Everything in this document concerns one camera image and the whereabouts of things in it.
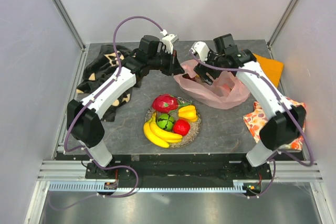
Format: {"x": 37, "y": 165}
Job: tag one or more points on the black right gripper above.
{"x": 201, "y": 70}

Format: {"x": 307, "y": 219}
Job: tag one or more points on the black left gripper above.
{"x": 174, "y": 66}

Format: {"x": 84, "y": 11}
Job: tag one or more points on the pink plastic bag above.
{"x": 225, "y": 93}

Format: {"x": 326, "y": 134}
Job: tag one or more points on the red fake dragon fruit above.
{"x": 166, "y": 102}

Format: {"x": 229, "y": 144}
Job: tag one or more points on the yellow fake bell pepper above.
{"x": 188, "y": 113}

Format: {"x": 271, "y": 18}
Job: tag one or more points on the green fake watermelon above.
{"x": 165, "y": 121}

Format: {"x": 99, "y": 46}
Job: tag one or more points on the red fake apple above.
{"x": 181, "y": 127}

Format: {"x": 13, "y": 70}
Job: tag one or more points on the yellow fake banana bunch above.
{"x": 158, "y": 136}

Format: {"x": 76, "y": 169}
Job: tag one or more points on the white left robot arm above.
{"x": 84, "y": 117}

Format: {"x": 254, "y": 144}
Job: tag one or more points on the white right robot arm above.
{"x": 284, "y": 119}

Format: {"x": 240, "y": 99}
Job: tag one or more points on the speckled round plate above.
{"x": 192, "y": 134}

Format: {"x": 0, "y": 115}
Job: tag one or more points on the black flower patterned cloth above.
{"x": 99, "y": 70}

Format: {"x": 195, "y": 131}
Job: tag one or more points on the floral patterned cloth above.
{"x": 256, "y": 120}

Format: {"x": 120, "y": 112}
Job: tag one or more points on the orange folded cloth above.
{"x": 272, "y": 68}

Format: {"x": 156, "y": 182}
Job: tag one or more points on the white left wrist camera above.
{"x": 168, "y": 42}

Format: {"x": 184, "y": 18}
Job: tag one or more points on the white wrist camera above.
{"x": 168, "y": 42}
{"x": 201, "y": 49}

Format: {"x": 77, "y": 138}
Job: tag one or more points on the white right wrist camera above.
{"x": 201, "y": 49}

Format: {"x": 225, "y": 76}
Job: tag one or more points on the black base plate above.
{"x": 226, "y": 166}

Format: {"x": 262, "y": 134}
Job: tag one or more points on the grey slotted cable duct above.
{"x": 235, "y": 187}

